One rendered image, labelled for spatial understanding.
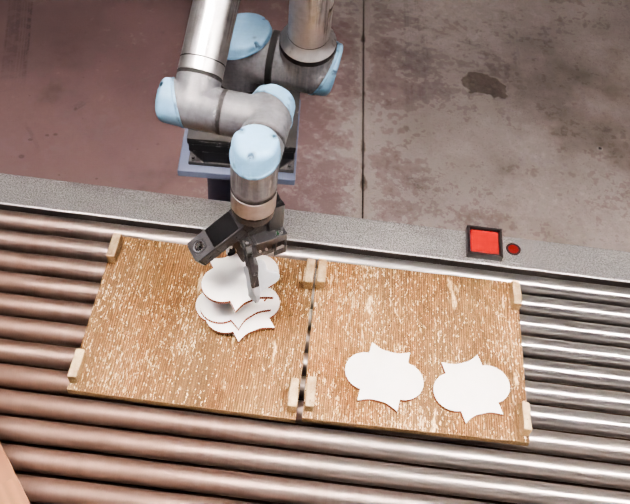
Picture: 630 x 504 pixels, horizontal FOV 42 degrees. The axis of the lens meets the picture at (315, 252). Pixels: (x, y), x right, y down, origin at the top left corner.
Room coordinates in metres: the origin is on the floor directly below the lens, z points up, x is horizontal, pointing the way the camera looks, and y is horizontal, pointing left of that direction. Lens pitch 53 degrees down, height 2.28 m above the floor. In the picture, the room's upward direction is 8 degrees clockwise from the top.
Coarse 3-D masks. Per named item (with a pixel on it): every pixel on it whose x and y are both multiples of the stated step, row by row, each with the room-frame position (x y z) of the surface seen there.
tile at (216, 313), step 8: (200, 304) 0.83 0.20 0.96; (208, 304) 0.83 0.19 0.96; (216, 304) 0.83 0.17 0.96; (224, 304) 0.84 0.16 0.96; (248, 304) 0.84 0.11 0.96; (256, 304) 0.85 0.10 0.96; (264, 304) 0.85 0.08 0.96; (208, 312) 0.81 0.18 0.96; (216, 312) 0.82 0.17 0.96; (224, 312) 0.82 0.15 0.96; (232, 312) 0.82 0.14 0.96; (240, 312) 0.82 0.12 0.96; (248, 312) 0.83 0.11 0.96; (256, 312) 0.83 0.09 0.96; (208, 320) 0.80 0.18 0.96; (216, 320) 0.80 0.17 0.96; (224, 320) 0.80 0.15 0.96; (232, 320) 0.80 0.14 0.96; (240, 320) 0.81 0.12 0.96
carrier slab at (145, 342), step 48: (144, 240) 0.98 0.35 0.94; (144, 288) 0.86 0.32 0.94; (192, 288) 0.88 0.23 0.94; (288, 288) 0.91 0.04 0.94; (96, 336) 0.74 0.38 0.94; (144, 336) 0.76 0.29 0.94; (192, 336) 0.77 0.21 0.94; (288, 336) 0.80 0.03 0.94; (96, 384) 0.65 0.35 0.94; (144, 384) 0.66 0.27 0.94; (192, 384) 0.67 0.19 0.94; (240, 384) 0.69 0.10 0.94; (288, 384) 0.70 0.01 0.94
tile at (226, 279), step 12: (216, 264) 0.87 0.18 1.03; (228, 264) 0.88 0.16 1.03; (240, 264) 0.88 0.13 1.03; (276, 264) 0.89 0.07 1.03; (204, 276) 0.84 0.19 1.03; (216, 276) 0.85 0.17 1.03; (228, 276) 0.85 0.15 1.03; (240, 276) 0.85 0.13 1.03; (204, 288) 0.82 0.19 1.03; (216, 288) 0.82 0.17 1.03; (228, 288) 0.83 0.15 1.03; (240, 288) 0.83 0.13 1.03; (216, 300) 0.80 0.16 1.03; (228, 300) 0.80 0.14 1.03; (240, 300) 0.80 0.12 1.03; (252, 300) 0.81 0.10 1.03
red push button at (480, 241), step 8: (472, 232) 1.12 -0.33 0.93; (480, 232) 1.12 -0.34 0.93; (488, 232) 1.13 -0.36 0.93; (496, 232) 1.13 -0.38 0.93; (472, 240) 1.10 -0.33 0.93; (480, 240) 1.10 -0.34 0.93; (488, 240) 1.11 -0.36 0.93; (496, 240) 1.11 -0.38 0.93; (472, 248) 1.08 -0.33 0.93; (480, 248) 1.08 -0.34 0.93; (488, 248) 1.08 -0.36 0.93; (496, 248) 1.09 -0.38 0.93
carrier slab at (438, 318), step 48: (336, 288) 0.92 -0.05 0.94; (384, 288) 0.94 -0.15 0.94; (432, 288) 0.96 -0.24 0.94; (480, 288) 0.97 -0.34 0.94; (336, 336) 0.81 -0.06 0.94; (384, 336) 0.83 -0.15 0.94; (432, 336) 0.84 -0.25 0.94; (480, 336) 0.86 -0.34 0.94; (336, 384) 0.71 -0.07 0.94; (432, 384) 0.74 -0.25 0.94; (432, 432) 0.65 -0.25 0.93; (480, 432) 0.66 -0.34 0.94
